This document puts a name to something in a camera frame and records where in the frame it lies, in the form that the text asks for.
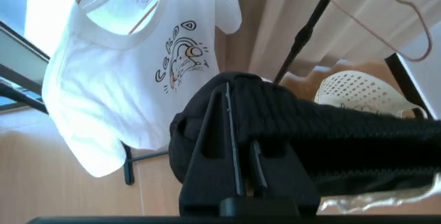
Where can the beige curtain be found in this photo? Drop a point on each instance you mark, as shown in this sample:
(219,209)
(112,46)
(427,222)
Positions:
(282,10)

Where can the white printed t-shirt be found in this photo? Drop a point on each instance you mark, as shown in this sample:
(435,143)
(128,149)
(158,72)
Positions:
(103,96)

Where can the black clothes rack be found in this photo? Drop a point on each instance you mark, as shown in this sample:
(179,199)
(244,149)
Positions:
(305,34)

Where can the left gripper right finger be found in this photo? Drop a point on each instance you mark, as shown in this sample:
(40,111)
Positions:
(282,179)

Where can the window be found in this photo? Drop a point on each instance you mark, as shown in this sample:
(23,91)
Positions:
(17,51)

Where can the white laundry basket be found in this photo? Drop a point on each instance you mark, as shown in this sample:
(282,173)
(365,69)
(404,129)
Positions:
(358,89)

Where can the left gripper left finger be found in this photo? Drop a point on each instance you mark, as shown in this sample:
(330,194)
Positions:
(210,169)

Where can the black garment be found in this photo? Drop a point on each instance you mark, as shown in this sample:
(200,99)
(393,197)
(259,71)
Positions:
(327,131)

